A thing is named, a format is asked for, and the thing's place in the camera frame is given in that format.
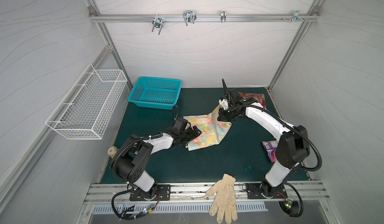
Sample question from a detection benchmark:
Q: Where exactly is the beige knitted glove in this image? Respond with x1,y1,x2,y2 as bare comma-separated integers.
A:
206,174,238,224

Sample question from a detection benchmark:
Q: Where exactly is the metal U-bolt hook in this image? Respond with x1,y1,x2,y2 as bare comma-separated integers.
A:
152,16,164,35

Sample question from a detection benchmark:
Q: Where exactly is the white ventilation grille strip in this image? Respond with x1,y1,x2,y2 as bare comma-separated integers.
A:
92,201,269,215

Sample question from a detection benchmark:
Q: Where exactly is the red plaid skirt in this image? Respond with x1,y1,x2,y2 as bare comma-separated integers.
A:
239,92,267,108

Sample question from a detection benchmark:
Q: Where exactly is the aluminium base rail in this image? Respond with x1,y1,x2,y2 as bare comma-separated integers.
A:
84,181,330,204

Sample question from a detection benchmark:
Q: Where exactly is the white wire wall basket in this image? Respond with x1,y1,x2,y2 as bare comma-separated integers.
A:
46,64,127,140

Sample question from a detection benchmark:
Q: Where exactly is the horizontal aluminium rail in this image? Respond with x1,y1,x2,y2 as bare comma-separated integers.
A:
90,13,321,23

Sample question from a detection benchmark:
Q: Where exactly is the purple snack packet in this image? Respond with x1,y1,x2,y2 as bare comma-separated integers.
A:
262,140,278,163

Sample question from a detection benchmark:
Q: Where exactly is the beige bottle left side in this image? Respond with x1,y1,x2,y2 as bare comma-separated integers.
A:
107,146,119,159

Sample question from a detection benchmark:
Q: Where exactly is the black mounting plate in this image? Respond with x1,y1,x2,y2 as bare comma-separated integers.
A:
242,182,288,200
130,184,171,202

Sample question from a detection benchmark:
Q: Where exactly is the metal bracket with screws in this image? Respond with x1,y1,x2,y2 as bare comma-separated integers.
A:
282,11,309,23

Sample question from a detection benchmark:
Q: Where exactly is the left base cable bundle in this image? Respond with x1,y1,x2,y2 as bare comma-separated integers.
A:
110,186,161,221

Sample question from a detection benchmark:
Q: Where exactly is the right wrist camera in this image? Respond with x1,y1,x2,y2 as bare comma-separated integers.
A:
219,99,229,110

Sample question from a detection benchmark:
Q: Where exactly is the metal double hook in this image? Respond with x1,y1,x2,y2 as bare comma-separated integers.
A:
183,10,197,26

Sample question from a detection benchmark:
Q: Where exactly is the base cable bundle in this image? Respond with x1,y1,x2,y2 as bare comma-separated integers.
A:
110,186,161,221
278,181,304,218

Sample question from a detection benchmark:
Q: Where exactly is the small metal clip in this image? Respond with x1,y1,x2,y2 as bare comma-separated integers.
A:
221,11,227,23

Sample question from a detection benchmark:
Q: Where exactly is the teal plastic basket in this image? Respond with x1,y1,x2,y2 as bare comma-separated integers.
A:
128,77,182,110

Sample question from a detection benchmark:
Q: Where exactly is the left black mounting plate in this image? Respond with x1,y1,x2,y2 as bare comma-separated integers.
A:
130,184,171,202

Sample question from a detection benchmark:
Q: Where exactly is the green table mat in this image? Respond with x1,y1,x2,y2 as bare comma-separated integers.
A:
114,87,277,183

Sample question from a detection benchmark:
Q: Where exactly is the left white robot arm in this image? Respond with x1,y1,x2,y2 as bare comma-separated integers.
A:
108,105,202,196

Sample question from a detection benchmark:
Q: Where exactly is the floral skirt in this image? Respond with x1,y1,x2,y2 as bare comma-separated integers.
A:
184,106,232,151

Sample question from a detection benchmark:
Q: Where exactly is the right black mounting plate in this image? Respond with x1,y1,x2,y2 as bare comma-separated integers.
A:
242,182,288,200

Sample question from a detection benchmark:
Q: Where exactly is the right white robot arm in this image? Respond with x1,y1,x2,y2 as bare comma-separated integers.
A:
218,80,323,188

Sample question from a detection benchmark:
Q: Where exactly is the right base cable bundle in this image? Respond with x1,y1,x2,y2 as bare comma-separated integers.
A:
278,181,304,218

